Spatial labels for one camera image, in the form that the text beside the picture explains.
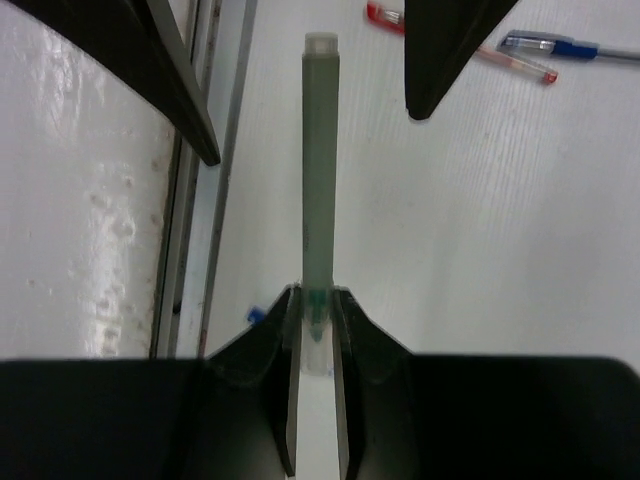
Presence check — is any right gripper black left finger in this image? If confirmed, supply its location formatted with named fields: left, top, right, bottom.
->
left=202, top=286, right=302, bottom=478

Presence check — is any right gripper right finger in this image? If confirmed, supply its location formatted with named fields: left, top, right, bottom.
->
left=331, top=288, right=421, bottom=479

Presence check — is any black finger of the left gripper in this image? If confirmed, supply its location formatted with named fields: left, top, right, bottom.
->
left=14, top=0, right=221, bottom=166

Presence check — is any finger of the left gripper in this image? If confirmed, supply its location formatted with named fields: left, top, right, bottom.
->
left=404, top=0, right=517, bottom=121

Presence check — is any grey green marker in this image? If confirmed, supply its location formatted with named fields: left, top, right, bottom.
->
left=302, top=32, right=340, bottom=376

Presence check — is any red pen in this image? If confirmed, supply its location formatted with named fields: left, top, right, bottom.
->
left=364, top=1, right=558, bottom=85

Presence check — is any blue pen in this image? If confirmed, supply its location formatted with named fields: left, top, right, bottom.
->
left=498, top=30, right=639, bottom=64

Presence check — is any aluminium rail frame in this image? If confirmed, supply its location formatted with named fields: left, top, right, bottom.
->
left=150, top=1, right=257, bottom=358

